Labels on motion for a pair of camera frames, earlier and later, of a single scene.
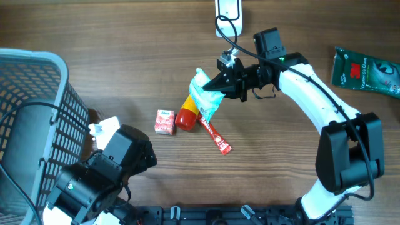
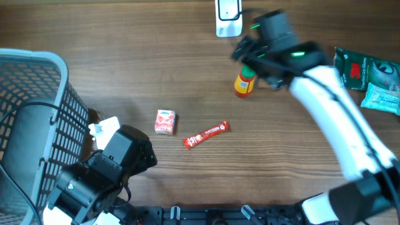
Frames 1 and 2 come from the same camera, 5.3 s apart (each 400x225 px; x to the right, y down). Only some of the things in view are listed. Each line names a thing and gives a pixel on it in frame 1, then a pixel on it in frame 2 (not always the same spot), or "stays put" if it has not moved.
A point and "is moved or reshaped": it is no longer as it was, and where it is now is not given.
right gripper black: x=235 y=82 -> x=249 y=52
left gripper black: x=144 y=164 stays put
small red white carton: x=164 y=122 stays put
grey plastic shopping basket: x=36 y=143 stays put
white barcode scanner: x=233 y=10 stays put
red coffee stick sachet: x=224 y=146 -> x=222 y=127
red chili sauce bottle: x=188 y=115 is moved or reshaped
